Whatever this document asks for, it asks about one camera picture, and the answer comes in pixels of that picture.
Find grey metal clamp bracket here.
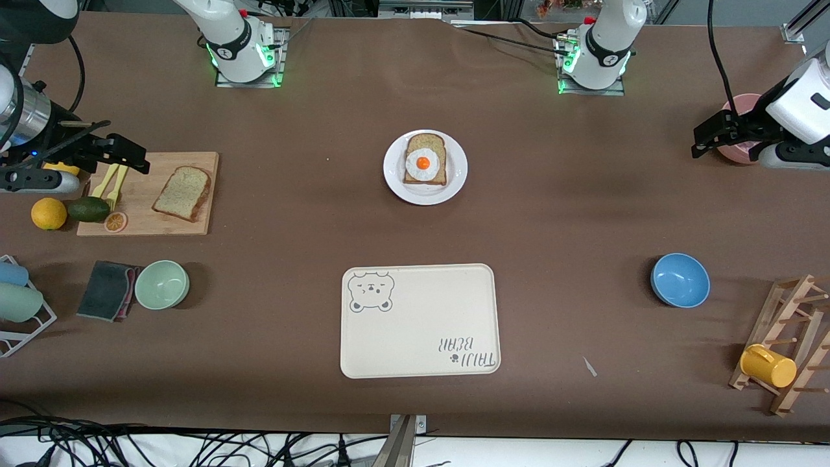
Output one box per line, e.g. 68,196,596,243
371,414,429,467

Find pale green bowl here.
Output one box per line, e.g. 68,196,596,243
134,260,190,310

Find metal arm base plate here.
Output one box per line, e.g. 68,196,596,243
214,26,287,88
554,32,626,97

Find yellow plastic knife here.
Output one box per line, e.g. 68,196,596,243
91,163,121,199

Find yellow plastic fork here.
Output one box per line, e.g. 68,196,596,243
107,167,129,210

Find grey metal box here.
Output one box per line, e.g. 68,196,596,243
378,0,474,20

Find dark grey folded cloth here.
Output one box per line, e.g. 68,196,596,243
77,261,142,323

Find aluminium corner profile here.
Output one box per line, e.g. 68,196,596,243
781,0,830,45

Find light blue cup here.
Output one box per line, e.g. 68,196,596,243
0,261,30,287

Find pale green cup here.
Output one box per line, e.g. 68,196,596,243
0,283,45,323

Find wooden mug rack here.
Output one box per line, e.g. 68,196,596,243
729,274,830,417

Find cream bear print tray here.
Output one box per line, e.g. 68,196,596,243
340,263,501,379

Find pink bowl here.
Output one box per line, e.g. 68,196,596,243
717,93,767,165

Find tangled black floor cables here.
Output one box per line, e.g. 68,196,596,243
0,405,390,467

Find white wire cup rack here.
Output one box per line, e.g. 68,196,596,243
0,255,58,359

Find thin black table cable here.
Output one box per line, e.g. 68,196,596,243
454,18,566,58

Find toy fried egg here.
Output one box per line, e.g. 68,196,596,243
406,148,442,182

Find wooden cutting board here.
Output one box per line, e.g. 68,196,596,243
77,152,220,237

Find dark green avocado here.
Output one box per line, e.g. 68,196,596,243
67,196,111,223

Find yellow mug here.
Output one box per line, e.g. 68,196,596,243
740,344,798,389

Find round white plate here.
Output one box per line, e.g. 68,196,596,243
383,129,469,206

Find blue bowl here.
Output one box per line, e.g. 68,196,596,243
650,253,711,308

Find round yellow citrus fruit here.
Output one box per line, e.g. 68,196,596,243
31,198,68,231

